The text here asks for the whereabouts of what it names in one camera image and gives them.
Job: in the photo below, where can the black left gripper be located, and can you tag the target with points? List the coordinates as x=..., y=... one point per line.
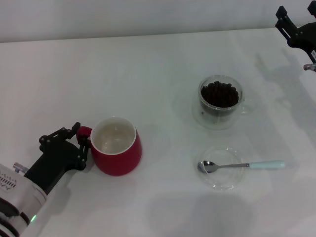
x=54, y=160

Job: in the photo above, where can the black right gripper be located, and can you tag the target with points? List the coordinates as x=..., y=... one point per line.
x=304, y=37

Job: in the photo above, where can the red ceramic mug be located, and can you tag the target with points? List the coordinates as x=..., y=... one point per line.
x=118, y=160

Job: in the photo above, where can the coffee beans pile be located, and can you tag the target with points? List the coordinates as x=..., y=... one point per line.
x=219, y=95

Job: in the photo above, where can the clear glass saucer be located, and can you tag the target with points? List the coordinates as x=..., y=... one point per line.
x=222, y=180
x=214, y=123

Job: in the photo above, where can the double wall glass cup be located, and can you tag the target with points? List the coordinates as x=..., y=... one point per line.
x=205, y=108

